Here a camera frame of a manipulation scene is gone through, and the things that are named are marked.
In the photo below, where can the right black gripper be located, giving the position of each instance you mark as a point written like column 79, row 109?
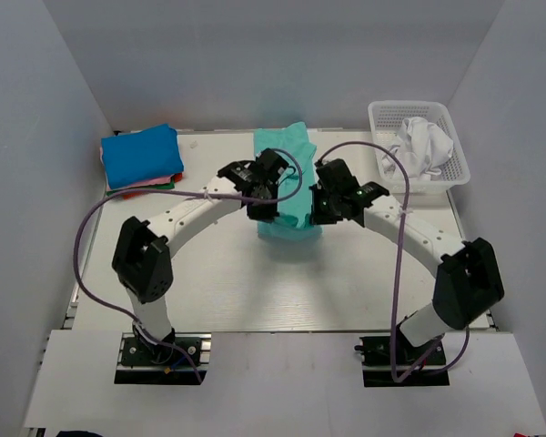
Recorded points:
column 318, row 218

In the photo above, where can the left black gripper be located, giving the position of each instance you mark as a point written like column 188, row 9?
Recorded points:
column 264, row 215

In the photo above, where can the white t shirt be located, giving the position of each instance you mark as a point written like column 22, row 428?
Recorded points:
column 421, row 147

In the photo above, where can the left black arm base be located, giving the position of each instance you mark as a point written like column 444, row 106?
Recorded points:
column 136, row 365

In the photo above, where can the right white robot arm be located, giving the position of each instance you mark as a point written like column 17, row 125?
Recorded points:
column 466, row 273

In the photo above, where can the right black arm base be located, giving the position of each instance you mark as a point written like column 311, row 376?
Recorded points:
column 374, row 354

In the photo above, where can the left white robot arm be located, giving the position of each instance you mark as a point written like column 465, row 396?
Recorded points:
column 145, row 248

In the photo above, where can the red folded t shirt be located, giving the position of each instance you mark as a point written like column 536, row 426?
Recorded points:
column 178, row 177

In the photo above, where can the white plastic basket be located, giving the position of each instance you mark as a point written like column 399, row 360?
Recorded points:
column 385, row 118

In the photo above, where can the green folded t shirt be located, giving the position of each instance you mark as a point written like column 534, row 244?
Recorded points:
column 139, row 190

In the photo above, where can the pink folded t shirt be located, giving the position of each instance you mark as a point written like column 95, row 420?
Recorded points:
column 143, row 183

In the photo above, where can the blue folded t shirt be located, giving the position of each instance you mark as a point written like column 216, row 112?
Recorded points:
column 135, row 157

